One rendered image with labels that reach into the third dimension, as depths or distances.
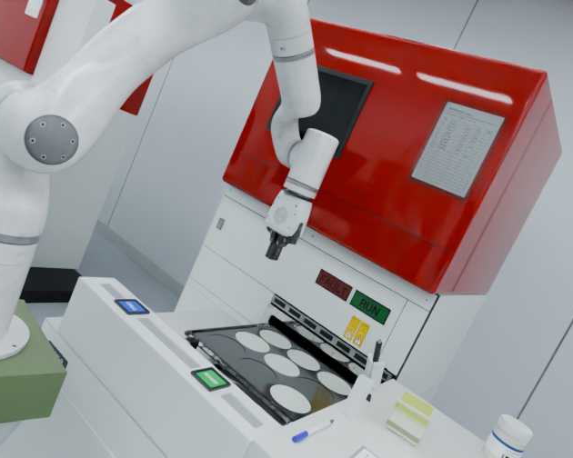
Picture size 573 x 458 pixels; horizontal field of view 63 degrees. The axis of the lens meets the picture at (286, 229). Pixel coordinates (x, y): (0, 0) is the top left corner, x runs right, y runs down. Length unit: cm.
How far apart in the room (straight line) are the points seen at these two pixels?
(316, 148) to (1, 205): 65
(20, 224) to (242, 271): 91
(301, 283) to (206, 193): 244
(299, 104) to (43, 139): 54
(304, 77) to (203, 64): 323
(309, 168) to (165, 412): 60
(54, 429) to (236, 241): 78
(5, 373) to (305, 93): 75
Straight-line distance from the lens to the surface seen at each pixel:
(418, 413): 104
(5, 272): 85
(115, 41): 82
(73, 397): 114
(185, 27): 85
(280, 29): 100
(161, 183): 421
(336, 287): 138
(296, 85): 103
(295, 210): 111
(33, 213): 83
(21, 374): 87
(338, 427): 96
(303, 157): 111
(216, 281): 165
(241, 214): 161
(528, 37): 307
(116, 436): 104
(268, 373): 117
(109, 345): 103
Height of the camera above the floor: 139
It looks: 8 degrees down
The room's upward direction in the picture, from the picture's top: 24 degrees clockwise
